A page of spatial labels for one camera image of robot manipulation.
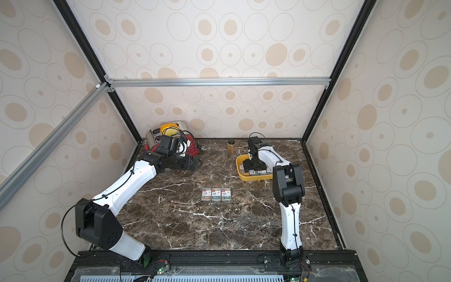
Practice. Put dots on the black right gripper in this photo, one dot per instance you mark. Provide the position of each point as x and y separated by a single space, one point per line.
253 165

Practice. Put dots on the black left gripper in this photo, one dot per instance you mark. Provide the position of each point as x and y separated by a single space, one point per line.
188 164

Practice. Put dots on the paper clip box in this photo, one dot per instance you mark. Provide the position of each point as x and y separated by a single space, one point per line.
206 194
216 195
226 195

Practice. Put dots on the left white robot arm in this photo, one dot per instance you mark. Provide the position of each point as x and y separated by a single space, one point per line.
96 219

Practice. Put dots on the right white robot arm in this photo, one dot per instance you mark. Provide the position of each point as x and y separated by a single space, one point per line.
288 189

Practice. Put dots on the yellow plastic storage tray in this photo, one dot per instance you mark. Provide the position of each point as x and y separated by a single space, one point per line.
247 177

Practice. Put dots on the left cinnamon spice bottle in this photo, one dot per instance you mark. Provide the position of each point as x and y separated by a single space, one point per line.
231 146

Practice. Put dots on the red polka dot toaster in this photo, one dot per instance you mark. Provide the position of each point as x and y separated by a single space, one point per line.
153 135

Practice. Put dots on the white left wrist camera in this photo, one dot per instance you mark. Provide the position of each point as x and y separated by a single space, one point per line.
182 149

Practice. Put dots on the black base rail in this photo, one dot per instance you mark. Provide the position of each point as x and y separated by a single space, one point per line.
220 266

